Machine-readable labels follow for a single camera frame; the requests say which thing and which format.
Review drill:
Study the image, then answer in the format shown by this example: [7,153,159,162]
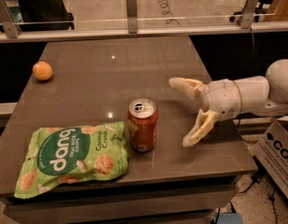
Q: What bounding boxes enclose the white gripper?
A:
[169,77,242,147]

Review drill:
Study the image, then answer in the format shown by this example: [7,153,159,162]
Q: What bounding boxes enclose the orange coke can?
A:
[128,98,158,152]

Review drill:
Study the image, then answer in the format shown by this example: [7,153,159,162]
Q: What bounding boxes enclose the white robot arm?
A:
[169,59,288,147]

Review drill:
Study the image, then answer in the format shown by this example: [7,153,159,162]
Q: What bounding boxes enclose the green rice chip bag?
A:
[14,121,129,200]

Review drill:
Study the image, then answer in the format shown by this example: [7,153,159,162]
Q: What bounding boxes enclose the cardboard box with print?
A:
[254,117,288,199]

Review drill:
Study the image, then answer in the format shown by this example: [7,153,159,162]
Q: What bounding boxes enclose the blue perforated object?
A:
[216,213,244,224]

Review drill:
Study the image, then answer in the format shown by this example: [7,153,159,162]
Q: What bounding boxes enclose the orange fruit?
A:
[33,62,53,81]

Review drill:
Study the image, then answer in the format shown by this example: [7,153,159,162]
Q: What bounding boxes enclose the glass barrier panel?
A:
[0,0,288,26]

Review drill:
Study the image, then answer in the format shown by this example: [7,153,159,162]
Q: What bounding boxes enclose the black floor cable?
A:
[236,171,279,224]

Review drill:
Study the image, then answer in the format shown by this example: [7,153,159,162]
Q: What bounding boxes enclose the black coiled cable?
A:
[150,0,182,27]

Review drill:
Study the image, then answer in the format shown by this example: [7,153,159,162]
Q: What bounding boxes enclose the right metal rail bracket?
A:
[239,0,259,29]

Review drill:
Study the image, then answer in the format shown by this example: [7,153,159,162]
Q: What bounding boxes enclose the metal rail bracket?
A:
[126,0,138,34]
[0,0,21,38]
[239,0,259,29]

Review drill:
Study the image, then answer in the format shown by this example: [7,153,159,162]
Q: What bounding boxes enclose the middle metal rail bracket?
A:
[126,0,138,34]

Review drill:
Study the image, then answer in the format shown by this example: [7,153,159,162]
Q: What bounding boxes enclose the left metal rail bracket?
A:
[0,0,21,38]

